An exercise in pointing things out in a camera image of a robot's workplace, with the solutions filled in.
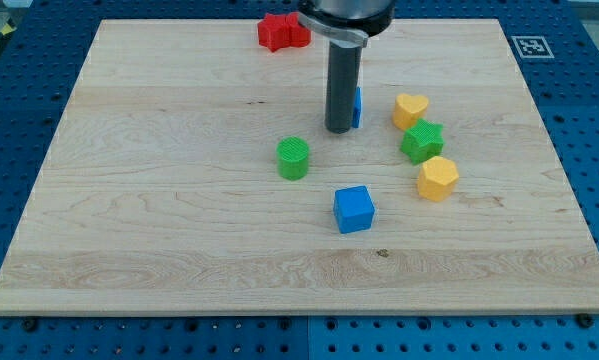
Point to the green star block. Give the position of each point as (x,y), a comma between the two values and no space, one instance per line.
(422,141)

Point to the blue cube block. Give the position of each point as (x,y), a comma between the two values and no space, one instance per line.
(353,209)

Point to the yellow hexagon block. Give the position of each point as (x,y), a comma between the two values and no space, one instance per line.
(437,178)

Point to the fiducial marker tag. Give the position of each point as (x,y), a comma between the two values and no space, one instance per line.
(532,47)

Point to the blue triangle block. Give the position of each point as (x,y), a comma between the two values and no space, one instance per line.
(357,108)

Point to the red star block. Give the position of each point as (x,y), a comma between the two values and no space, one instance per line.
(273,32)

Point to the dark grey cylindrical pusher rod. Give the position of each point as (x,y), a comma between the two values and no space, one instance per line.
(342,80)

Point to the wooden board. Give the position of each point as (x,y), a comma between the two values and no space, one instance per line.
(160,195)

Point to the green cylinder block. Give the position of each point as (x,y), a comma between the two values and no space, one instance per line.
(292,158)

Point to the yellow heart block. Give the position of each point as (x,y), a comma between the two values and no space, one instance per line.
(408,109)

